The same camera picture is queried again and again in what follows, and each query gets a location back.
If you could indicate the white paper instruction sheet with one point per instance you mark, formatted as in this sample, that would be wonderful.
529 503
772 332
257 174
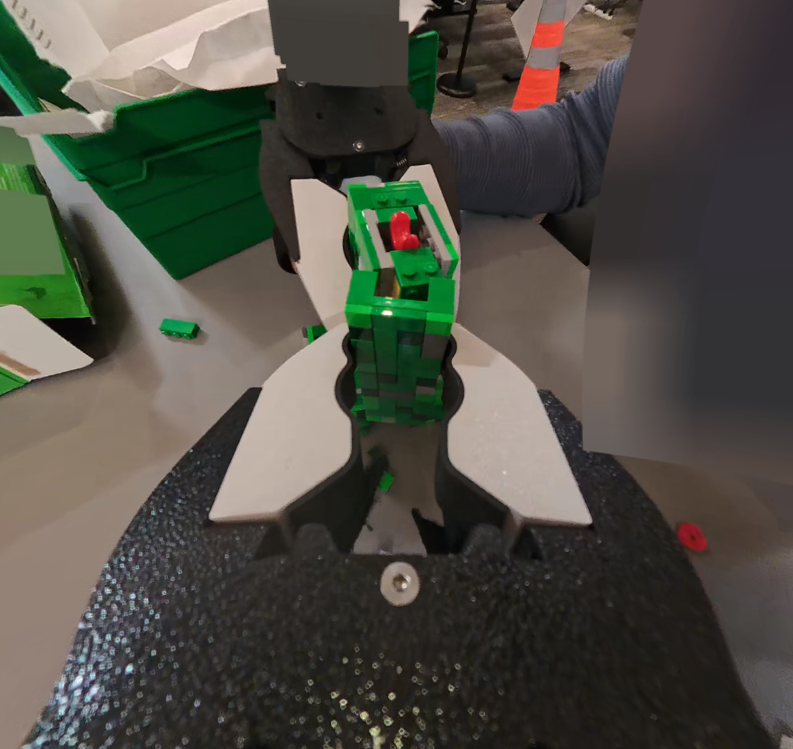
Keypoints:
155 49

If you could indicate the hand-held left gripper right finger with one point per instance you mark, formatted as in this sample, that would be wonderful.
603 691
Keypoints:
514 445

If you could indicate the grey desk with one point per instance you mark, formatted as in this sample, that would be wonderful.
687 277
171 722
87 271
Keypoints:
155 402

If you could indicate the orange traffic cone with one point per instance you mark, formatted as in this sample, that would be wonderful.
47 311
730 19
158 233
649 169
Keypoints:
545 73

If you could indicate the toy brick tower model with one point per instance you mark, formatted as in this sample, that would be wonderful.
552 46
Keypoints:
396 352

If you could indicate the small red brick piece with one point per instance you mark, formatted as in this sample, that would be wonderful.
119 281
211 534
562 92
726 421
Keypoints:
691 537

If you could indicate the white power strip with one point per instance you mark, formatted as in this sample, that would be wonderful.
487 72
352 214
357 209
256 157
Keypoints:
598 11

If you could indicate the green plastic bin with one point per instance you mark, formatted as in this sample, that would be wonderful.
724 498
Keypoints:
204 160

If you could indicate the person's right forearm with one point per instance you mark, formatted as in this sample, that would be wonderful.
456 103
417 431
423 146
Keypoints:
526 160

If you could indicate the green cardboard box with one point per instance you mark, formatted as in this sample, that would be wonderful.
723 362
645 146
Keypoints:
37 300

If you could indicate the black floor stand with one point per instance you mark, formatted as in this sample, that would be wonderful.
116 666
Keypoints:
457 84

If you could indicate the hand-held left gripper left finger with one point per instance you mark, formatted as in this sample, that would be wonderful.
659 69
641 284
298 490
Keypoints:
291 439

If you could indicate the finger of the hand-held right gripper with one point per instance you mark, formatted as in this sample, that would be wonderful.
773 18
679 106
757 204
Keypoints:
442 203
319 247

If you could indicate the small green brick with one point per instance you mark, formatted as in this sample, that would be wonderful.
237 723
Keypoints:
313 332
179 329
386 481

